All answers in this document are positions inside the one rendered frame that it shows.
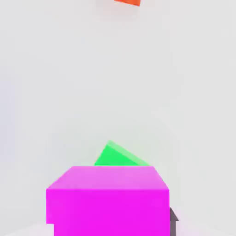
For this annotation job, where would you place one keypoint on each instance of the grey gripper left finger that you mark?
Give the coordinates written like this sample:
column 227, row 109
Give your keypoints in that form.
column 44, row 230

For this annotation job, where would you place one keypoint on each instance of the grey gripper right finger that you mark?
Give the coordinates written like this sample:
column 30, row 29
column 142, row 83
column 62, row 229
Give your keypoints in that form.
column 173, row 223

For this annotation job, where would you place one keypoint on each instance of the small magenta cube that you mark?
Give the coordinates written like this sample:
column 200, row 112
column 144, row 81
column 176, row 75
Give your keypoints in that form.
column 107, row 206

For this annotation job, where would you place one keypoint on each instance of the small green cube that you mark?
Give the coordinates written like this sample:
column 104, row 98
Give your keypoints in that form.
column 114, row 157

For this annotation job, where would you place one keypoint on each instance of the small orange cube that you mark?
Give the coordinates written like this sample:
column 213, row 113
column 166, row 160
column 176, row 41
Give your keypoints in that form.
column 129, row 1

